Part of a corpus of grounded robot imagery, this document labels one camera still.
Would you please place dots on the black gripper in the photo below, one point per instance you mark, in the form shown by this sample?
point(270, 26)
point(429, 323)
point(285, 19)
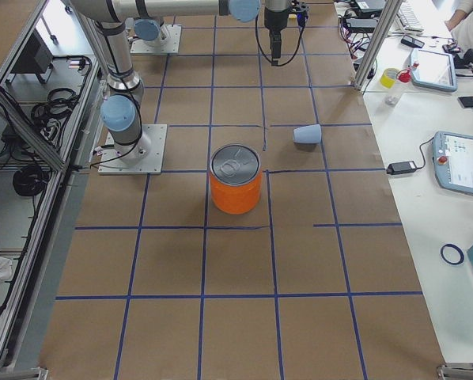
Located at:
point(275, 19)

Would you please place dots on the light blue cup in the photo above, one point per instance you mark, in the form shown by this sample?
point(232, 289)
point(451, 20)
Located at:
point(310, 134)

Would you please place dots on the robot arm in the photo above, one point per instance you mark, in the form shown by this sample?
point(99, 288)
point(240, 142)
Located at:
point(109, 19)

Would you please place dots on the yellow tape roll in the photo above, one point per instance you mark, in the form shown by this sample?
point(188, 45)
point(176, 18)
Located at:
point(388, 78)

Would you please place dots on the orange can with silver lid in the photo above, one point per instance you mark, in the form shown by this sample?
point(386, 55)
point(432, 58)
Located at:
point(235, 179)

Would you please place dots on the far teach pendant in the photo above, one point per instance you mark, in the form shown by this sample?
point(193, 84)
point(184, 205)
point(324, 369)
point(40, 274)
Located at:
point(434, 70)

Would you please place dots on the teach pendant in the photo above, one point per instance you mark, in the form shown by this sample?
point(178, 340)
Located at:
point(453, 161)
point(434, 70)

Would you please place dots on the black power adapter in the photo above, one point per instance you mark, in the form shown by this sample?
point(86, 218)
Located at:
point(402, 167)

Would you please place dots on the near teach pendant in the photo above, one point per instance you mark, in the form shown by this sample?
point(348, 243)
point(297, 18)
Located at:
point(453, 161)

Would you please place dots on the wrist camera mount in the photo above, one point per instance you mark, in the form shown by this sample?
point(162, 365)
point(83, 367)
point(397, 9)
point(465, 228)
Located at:
point(299, 10)

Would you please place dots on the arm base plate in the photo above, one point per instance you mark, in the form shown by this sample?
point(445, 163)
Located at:
point(146, 157)
point(163, 40)

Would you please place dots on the aluminium frame post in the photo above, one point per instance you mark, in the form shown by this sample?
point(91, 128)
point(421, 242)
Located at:
point(387, 18)

